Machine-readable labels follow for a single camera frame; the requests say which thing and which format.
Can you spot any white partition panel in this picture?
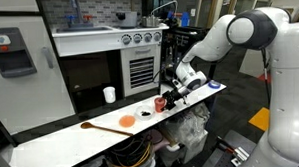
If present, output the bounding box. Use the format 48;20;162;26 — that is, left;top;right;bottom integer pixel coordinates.
237;48;267;79

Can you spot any metal clamp bracket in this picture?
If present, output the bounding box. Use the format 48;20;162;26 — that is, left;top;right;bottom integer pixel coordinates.
217;136;250;167

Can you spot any white plastic container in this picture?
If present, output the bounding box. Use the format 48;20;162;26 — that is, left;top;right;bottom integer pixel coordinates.
158;130;210;167

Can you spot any white bowl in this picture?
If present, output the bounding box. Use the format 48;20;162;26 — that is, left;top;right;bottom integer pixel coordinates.
134;104;156;122

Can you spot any pink plastic cup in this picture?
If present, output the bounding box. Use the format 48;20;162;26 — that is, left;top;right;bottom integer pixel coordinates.
153;96;168;113

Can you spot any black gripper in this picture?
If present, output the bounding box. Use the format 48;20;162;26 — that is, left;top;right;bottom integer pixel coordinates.
162;85;191;111

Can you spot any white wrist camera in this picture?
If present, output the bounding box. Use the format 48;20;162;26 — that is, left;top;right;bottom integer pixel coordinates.
170;78;183;91

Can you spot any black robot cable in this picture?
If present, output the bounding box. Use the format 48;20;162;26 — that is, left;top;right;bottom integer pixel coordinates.
260;47;274;106

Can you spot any white toy kitchen stove unit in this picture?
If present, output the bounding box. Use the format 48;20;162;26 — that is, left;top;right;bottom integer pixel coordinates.
51;22;173;115

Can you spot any clear plastic bag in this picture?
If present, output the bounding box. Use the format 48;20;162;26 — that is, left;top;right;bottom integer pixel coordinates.
161;101;213;151

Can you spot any wooden spoon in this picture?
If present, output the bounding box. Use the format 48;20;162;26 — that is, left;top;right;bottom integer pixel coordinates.
80;119;134;139

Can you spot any toy sink faucet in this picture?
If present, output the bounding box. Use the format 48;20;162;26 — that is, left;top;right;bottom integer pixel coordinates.
65;0;96;29

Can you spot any blue plastic block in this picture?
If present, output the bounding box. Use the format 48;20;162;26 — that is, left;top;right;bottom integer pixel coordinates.
180;11;192;26

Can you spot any silver metal pot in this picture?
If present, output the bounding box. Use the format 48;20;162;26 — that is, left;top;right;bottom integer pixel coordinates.
140;14;162;29

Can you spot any white toy fridge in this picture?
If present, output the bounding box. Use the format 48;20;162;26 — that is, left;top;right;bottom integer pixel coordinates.
0;0;77;137

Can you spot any yellow cable bundle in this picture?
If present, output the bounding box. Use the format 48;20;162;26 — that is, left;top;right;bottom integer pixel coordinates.
105;136;154;167

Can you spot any white mug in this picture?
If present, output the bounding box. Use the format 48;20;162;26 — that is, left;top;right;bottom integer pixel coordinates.
103;86;117;104

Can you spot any grey pot with black handle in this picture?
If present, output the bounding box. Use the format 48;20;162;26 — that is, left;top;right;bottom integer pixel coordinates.
115;11;139;29

